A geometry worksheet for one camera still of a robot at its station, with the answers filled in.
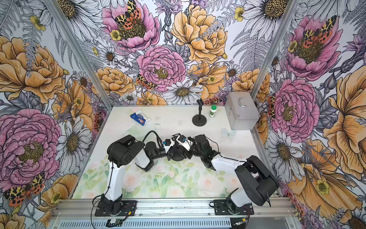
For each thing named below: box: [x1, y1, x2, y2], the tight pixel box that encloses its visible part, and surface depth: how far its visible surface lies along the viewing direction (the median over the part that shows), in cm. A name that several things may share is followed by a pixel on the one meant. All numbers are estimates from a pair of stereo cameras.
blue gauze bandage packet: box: [129, 110, 152, 126], surface depth 113 cm
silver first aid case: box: [224, 91, 261, 131], surface depth 105 cm
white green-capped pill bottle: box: [209, 104, 217, 118], surface depth 112 cm
